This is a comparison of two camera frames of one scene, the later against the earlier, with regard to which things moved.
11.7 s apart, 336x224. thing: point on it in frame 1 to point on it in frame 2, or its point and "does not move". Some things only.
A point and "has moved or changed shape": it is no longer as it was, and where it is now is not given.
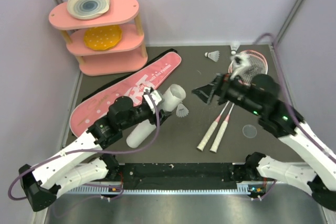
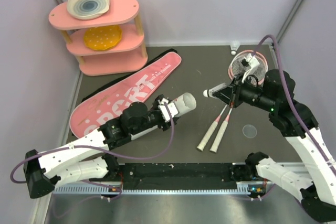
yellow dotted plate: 103,38 does not move
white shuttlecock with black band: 213,55 has moved or changed shape
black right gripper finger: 207,92 to 222,97
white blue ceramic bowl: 87,4 does not move
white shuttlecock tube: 172,96 to 184,104
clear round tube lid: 249,131 does not move
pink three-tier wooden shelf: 127,56 does not move
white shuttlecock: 234,45 does not move
